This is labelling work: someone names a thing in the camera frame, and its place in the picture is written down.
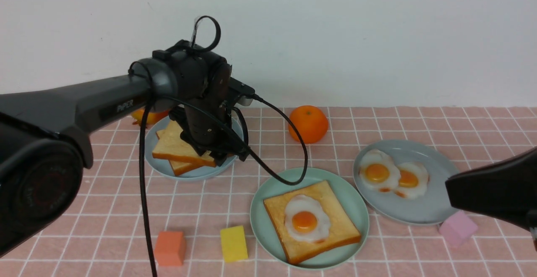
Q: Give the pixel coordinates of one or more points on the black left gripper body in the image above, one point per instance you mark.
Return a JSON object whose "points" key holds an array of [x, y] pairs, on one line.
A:
{"points": [[197, 119]]}

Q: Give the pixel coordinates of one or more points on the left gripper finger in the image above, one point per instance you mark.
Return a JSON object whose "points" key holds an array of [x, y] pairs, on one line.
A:
{"points": [[238, 149], [219, 156]]}

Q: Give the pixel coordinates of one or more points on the fried egg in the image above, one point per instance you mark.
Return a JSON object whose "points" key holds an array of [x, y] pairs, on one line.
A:
{"points": [[305, 220], [378, 172], [413, 182]]}

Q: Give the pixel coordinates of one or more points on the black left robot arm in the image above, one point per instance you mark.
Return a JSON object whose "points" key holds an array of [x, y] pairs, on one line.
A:
{"points": [[45, 135]]}

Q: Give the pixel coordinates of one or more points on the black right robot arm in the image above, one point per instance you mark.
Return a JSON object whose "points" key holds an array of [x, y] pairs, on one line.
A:
{"points": [[505, 190]]}

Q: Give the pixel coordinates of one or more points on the light blue bread plate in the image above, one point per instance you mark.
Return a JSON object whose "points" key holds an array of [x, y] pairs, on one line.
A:
{"points": [[164, 167]]}

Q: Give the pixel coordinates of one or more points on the pink checkered tablecloth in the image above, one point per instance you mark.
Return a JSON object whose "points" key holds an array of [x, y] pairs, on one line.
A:
{"points": [[101, 235]]}

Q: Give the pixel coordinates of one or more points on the red pomegranate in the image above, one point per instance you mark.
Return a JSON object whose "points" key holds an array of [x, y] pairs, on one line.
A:
{"points": [[152, 118]]}

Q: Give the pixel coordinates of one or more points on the orange mandarin fruit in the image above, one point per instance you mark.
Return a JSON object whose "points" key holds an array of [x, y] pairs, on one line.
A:
{"points": [[311, 123]]}

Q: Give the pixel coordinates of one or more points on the yellow cube block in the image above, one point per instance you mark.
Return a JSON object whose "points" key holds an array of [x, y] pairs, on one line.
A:
{"points": [[234, 244]]}

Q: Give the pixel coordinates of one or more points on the orange cube block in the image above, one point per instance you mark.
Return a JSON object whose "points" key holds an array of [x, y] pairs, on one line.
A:
{"points": [[170, 248]]}

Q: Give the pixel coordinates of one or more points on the mint green centre plate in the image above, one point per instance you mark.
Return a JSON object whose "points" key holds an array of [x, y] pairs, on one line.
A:
{"points": [[347, 195]]}

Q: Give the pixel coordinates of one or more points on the grey egg plate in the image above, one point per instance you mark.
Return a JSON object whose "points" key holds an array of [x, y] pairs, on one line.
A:
{"points": [[432, 208]]}

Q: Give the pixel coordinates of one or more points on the pink cube block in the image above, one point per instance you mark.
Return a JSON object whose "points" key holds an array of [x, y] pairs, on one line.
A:
{"points": [[457, 229]]}

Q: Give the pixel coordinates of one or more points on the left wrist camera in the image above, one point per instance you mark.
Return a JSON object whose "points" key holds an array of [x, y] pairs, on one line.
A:
{"points": [[239, 93]]}

